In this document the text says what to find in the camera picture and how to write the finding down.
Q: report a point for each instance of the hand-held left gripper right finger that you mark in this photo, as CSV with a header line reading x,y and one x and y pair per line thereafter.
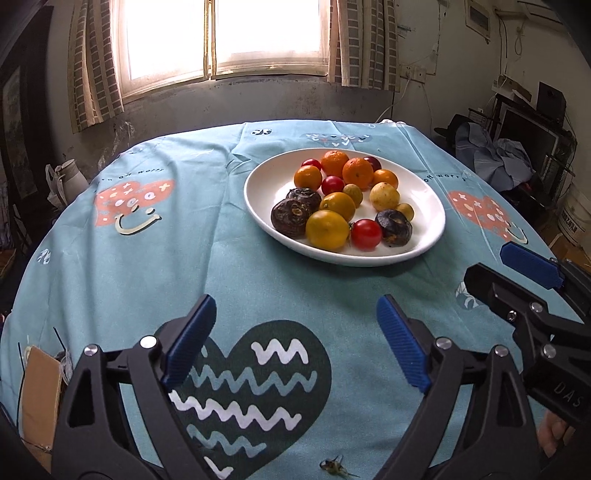
x,y
401,344

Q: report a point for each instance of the white oval plate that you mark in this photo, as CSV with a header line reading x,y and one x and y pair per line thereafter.
x,y
263,184

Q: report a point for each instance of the large round orange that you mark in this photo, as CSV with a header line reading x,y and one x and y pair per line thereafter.
x,y
328,229

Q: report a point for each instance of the window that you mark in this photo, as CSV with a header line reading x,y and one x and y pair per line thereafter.
x,y
166,41

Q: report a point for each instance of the dark red plum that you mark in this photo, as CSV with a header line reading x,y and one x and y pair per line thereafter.
x,y
373,162

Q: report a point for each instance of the printed teal tablecloth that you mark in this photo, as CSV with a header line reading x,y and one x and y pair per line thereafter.
x,y
184,258

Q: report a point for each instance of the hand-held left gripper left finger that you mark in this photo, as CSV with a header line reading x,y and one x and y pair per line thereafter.
x,y
187,344

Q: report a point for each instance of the black speaker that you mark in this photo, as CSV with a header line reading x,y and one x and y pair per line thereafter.
x,y
552,100

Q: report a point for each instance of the person's right hand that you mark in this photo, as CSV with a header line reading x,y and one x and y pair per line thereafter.
x,y
551,431

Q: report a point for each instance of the small yellow-green fruit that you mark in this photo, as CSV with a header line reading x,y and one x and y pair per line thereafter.
x,y
354,193
405,211

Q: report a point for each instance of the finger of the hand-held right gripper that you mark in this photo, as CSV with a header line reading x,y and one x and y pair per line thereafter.
x,y
494,286
531,263

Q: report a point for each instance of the white bucket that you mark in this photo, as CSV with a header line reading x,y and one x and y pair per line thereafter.
x,y
575,217

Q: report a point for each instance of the mandarin orange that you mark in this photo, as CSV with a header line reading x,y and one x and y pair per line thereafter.
x,y
334,163
358,171

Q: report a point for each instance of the small round orange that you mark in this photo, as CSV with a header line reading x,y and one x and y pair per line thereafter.
x,y
388,177

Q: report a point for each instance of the framed picture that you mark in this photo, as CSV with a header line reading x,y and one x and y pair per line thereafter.
x,y
16,134

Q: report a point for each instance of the cardboard box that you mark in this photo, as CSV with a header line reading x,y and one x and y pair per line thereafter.
x,y
39,406

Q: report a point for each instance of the red cherry tomato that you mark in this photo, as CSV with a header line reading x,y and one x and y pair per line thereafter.
x,y
366,234
332,184
311,163

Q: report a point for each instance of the yellow speckled fruit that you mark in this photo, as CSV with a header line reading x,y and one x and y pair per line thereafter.
x,y
384,195

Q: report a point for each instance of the black water chestnut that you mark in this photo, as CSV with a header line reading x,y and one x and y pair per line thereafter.
x,y
393,227

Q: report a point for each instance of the checked curtain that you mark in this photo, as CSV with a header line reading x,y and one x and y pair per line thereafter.
x,y
364,41
94,69

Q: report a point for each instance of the large brown water chestnut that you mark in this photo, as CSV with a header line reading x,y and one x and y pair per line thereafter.
x,y
290,218

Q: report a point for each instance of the white jug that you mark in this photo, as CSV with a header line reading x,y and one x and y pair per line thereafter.
x,y
67,182

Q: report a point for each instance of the pile of clothes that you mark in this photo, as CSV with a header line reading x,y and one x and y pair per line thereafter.
x,y
498,157

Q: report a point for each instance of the green tomato stem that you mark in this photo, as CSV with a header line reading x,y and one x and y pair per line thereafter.
x,y
334,466

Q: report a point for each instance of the wall outlet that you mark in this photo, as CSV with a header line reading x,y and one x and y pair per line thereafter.
x,y
417,72

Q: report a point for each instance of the dark monitor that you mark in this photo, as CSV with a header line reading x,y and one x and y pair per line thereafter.
x,y
531,134

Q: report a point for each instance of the oval orange kumquat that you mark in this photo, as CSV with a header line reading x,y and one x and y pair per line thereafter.
x,y
308,177
338,205

